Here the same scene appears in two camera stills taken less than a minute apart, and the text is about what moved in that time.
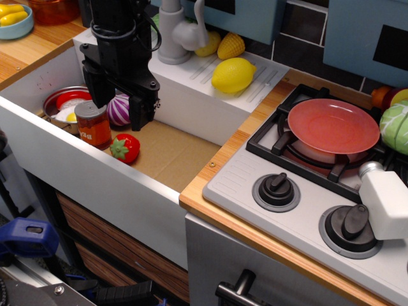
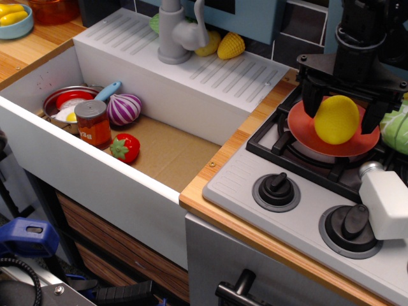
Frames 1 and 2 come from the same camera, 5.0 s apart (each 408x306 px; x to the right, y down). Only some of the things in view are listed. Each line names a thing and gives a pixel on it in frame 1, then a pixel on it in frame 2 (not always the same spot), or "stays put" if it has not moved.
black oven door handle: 229,295 stays put
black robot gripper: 122,58 to 355,69
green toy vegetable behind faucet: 155,19 stays put
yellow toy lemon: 233,75 to 337,119
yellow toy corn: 231,46 stays put
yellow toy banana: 11,13 stays put
